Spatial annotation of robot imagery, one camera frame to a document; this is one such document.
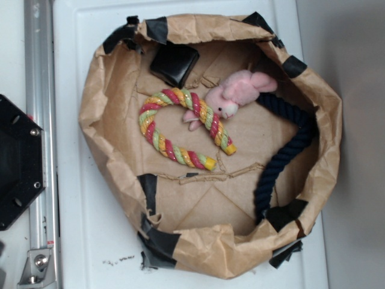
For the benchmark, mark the pink plush bunny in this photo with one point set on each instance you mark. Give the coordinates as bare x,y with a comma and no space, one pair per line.
238,90

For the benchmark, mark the brown paper bag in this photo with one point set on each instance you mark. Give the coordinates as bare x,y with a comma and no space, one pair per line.
206,194

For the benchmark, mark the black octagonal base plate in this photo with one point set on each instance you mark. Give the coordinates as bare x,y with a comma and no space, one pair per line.
21,162

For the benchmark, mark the metal corner bracket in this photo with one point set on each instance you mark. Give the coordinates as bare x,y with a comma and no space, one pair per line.
39,270

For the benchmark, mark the aluminium extrusion rail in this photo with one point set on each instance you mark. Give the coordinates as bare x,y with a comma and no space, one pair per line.
40,105

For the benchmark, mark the black square box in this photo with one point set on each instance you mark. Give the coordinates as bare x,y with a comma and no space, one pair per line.
173,63

